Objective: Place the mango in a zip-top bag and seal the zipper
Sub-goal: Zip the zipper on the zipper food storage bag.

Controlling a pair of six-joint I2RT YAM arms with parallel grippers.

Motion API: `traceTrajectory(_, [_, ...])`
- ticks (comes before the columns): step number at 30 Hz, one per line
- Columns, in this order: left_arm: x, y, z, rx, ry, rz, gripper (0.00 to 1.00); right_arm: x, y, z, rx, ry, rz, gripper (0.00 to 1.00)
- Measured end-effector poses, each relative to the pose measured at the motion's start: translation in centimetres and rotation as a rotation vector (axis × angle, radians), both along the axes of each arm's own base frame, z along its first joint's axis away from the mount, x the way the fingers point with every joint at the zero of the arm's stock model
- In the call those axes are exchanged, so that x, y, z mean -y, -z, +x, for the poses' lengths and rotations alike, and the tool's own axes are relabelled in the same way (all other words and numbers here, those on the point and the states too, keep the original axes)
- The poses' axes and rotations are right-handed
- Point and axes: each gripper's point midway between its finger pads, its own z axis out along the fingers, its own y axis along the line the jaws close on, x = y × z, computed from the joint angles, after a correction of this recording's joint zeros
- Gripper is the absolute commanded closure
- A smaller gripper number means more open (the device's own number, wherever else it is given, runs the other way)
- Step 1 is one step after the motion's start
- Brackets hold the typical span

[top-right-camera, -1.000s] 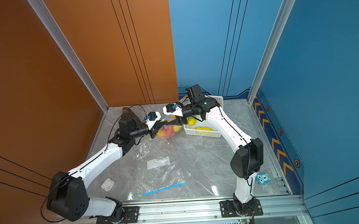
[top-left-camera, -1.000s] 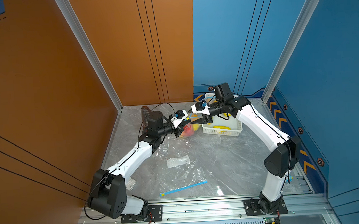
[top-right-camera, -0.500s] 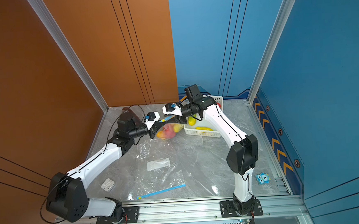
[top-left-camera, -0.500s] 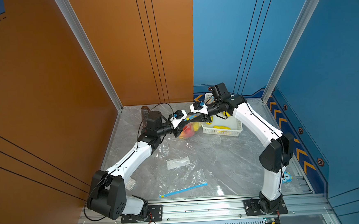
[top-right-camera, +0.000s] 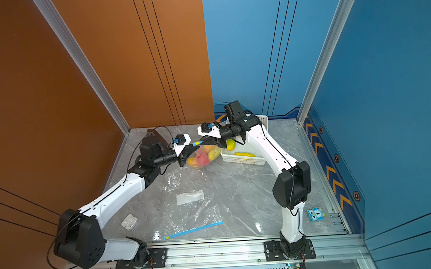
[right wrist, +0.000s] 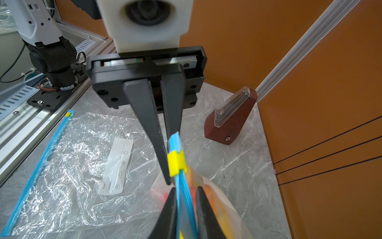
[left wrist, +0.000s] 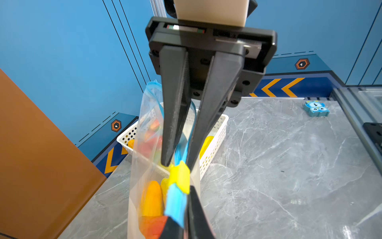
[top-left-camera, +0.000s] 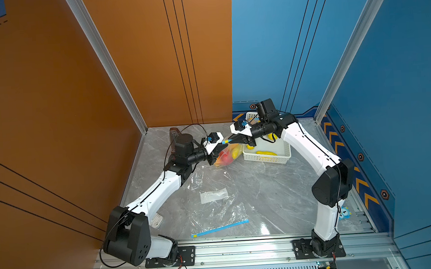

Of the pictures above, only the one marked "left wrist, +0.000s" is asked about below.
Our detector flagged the red orange mango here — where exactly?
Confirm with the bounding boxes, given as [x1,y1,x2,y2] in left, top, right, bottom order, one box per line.
[139,216,168,239]

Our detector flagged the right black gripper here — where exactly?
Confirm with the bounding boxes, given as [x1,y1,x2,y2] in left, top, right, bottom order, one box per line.
[145,17,277,170]

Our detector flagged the white perforated plastic basket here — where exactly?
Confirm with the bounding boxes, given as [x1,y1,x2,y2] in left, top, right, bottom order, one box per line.
[116,103,229,181]

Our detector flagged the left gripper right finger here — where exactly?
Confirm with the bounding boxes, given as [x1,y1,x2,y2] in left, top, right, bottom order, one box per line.
[188,185,215,239]

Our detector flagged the clear zip-top bag blue zipper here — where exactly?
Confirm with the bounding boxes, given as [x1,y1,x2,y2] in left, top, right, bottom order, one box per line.
[127,82,197,239]

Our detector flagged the blue owl toy block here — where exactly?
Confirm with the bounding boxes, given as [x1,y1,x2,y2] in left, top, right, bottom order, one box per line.
[303,101,330,117]

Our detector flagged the aluminium rail frame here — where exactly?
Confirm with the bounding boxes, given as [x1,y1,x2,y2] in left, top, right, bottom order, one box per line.
[331,86,382,171]

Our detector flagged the right corner aluminium post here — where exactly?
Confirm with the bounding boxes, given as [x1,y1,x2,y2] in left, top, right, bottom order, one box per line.
[150,0,167,18]

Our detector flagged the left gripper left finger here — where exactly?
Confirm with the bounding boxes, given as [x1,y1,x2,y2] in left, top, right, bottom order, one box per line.
[159,218,184,239]

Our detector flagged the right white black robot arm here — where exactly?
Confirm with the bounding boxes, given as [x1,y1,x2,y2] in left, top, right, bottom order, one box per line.
[146,1,278,169]

